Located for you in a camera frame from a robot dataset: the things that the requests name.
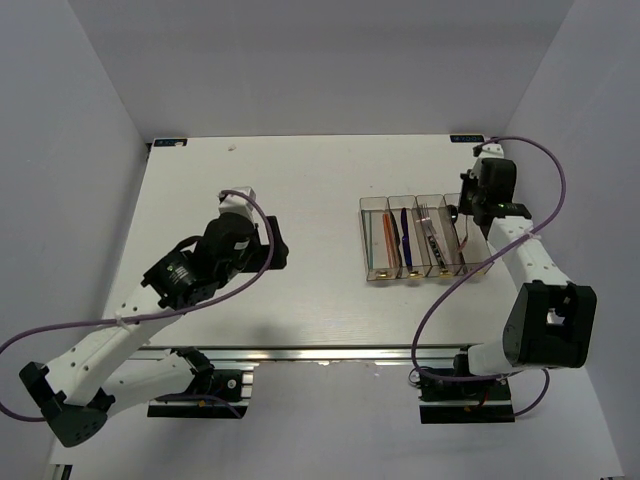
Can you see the iridescent pink spoon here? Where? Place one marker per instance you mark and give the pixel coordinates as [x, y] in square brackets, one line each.
[463, 242]

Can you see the purple knife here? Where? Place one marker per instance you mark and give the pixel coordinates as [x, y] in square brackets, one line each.
[405, 239]

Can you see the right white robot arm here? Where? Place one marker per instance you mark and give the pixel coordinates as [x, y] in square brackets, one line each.
[551, 321]

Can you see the left blue table label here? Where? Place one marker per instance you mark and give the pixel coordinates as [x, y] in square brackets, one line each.
[170, 142]

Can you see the dark-handled silver fork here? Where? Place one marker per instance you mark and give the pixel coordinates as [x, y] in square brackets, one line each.
[433, 244]

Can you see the black rainbow knife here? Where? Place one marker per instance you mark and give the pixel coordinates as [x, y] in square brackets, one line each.
[396, 234]

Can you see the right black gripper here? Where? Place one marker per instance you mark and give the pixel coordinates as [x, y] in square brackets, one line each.
[467, 181]

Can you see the black rainbow-handled spoon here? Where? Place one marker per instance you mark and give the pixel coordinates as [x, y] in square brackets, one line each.
[453, 213]

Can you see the right blue table label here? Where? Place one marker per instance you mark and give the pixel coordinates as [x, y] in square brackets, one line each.
[466, 138]

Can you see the red chopstick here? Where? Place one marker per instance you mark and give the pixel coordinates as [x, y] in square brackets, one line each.
[389, 239]

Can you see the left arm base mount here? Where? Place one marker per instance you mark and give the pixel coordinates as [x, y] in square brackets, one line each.
[225, 395]

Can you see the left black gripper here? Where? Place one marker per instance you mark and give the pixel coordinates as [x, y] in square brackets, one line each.
[264, 252]

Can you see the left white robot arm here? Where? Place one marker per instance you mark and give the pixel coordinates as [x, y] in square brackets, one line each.
[78, 391]

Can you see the blue table label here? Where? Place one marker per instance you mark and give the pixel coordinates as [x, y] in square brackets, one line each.
[466, 138]
[170, 142]

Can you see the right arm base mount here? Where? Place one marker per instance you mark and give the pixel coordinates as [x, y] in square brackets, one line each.
[462, 403]

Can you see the silver pink-handled fork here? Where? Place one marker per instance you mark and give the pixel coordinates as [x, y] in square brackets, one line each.
[425, 215]

